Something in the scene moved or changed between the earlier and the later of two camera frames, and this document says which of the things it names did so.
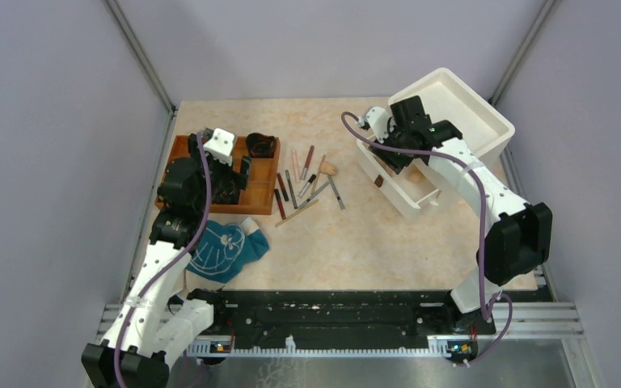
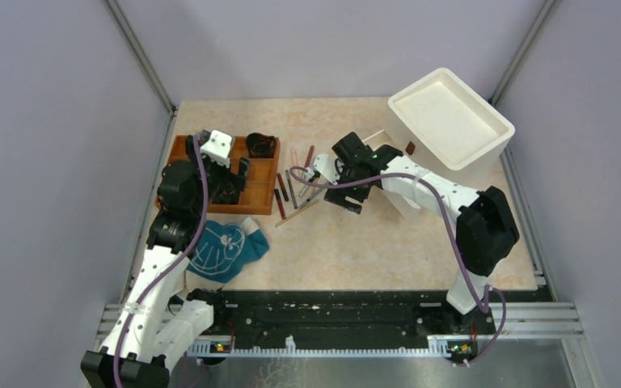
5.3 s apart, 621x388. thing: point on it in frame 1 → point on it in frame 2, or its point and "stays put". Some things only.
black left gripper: [234, 179] stays put
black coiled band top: [259, 145] stays put
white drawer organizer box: [449, 98] stays put
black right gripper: [395, 164] → [338, 194]
